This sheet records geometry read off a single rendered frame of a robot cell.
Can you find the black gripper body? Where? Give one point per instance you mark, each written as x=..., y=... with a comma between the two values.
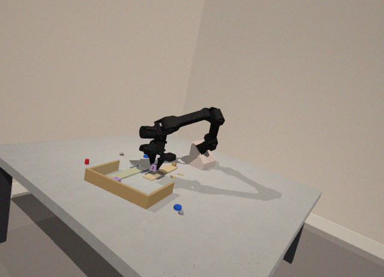
x=166, y=156

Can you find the purple letter cube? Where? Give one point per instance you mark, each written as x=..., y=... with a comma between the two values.
x=154, y=167

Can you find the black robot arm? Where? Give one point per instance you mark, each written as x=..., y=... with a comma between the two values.
x=170, y=124

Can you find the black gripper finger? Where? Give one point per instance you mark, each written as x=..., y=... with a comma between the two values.
x=152, y=158
x=160, y=161

